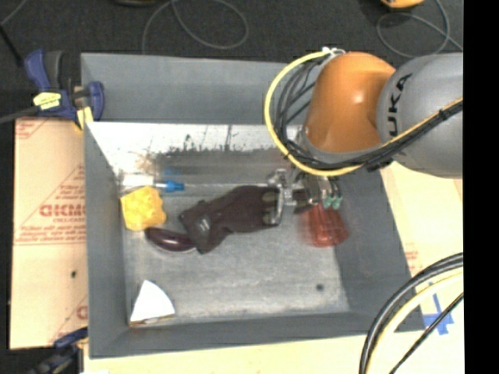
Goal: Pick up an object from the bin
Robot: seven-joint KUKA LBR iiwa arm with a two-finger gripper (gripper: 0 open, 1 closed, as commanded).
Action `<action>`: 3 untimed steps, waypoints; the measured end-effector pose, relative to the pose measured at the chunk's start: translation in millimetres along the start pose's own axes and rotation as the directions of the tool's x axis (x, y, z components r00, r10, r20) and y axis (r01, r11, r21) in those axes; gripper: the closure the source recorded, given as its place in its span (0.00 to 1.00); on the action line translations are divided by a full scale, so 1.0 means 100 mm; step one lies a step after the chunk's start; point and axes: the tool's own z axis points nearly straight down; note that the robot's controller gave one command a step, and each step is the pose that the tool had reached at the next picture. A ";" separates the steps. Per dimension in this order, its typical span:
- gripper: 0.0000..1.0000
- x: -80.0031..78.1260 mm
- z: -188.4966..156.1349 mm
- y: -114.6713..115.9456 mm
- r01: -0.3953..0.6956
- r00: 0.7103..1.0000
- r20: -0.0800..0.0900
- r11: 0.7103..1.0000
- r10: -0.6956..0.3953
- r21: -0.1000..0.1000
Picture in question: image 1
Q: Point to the clear tube with blue cap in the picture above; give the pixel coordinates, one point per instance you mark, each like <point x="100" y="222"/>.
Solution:
<point x="171" y="186"/>

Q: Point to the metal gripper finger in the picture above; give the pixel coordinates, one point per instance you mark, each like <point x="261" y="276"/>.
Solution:
<point x="273" y="197"/>
<point x="273" y="218"/>

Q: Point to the white wedge-shaped piece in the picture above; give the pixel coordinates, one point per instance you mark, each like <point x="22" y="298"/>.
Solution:
<point x="151" y="302"/>

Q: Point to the brown cardboard board red print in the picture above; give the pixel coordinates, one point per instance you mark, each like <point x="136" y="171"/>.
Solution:
<point x="47" y="255"/>

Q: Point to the red translucent ribbed object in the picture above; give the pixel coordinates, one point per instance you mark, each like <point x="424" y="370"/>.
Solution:
<point x="325" y="228"/>

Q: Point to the purple toy eggplant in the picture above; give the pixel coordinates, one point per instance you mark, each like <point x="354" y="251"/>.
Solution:
<point x="169" y="242"/>

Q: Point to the grey metal bin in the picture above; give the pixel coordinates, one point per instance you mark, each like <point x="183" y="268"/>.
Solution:
<point x="241" y="279"/>

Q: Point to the yellow bumpy sponge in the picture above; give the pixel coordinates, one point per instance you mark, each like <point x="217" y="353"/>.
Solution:
<point x="142" y="209"/>

